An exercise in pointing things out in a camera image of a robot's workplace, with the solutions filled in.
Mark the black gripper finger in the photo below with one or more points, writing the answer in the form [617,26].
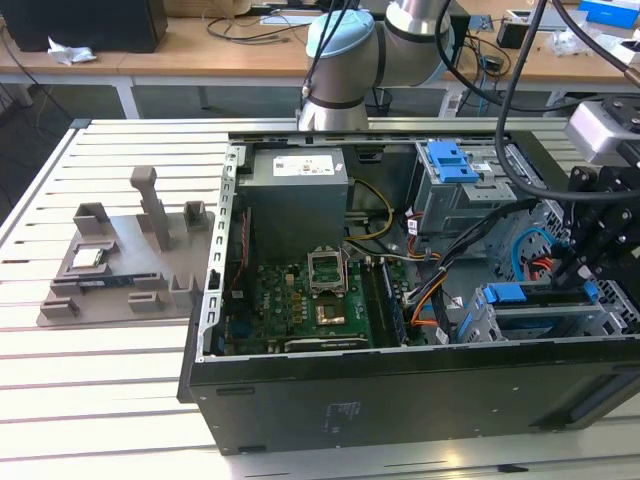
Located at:
[575,215]
[610,240]

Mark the hard disk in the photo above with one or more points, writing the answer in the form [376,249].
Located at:
[507,292]

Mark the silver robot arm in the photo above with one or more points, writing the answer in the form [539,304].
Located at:
[340,65]

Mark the grey metal disk bay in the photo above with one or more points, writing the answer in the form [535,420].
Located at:
[540,311]

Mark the grey metal drive cage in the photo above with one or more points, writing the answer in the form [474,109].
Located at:
[450,205]

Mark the blue plastic drive latch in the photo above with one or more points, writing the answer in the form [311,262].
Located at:
[450,160]

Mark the clear plastic bags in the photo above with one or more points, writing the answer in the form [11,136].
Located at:
[570,40]

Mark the white power strip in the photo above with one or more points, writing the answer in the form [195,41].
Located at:
[451,105]

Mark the blue cardboard box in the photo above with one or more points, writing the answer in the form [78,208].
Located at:
[610,11]

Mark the black open container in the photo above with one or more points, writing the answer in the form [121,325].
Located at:
[511,36]

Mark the installed RAM stick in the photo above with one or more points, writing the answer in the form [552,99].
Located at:
[392,305]

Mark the small black computer box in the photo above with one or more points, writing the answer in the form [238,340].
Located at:
[464,25]

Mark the black RAM slot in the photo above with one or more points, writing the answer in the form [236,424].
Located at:
[372,307]

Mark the black mesh waste bin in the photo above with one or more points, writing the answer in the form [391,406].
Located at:
[380,102]

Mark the locking lever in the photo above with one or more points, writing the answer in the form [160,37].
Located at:
[344,270]

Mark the black open PC case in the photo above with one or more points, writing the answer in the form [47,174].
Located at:
[400,400]

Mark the CPU socket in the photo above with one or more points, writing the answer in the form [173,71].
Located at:
[330,312]

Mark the grey power supply unit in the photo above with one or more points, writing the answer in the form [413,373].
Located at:
[295,210]

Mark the black expansion slot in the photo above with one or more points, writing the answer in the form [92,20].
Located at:
[325,345]

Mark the green motherboard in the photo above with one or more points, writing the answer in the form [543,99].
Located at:
[280,305]

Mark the black case fan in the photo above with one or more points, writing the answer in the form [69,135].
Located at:
[233,265]

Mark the long wooden desk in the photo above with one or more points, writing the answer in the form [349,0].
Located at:
[225,60]

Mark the grey plastic parts rack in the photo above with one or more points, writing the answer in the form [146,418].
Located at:
[125,240]

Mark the silver CPU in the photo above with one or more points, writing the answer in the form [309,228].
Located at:
[86,258]

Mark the large black computer box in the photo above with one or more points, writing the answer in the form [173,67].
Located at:
[100,25]

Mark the crumpled white paper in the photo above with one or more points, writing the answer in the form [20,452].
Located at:
[70,52]

